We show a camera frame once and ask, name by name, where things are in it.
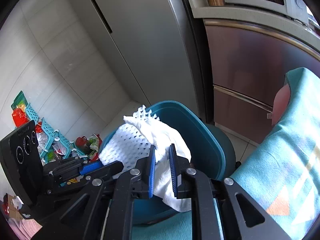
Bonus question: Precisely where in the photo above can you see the white tissue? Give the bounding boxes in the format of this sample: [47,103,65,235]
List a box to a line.
[124,116,191,212]

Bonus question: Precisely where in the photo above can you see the grey double door refrigerator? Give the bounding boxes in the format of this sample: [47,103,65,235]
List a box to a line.
[69,0,213,122]

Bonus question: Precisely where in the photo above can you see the teal patterned tablecloth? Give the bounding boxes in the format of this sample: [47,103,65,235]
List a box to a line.
[130,67,320,240]

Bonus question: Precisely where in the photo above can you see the teal plastic trash bin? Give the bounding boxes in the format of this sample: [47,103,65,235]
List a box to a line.
[99,101,235,225]

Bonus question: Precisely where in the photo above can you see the large white foam net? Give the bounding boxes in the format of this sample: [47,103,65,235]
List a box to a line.
[98,104,161,170]

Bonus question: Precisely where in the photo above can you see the kitchen counter with cabinets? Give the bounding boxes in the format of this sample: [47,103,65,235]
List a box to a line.
[189,0,319,143]

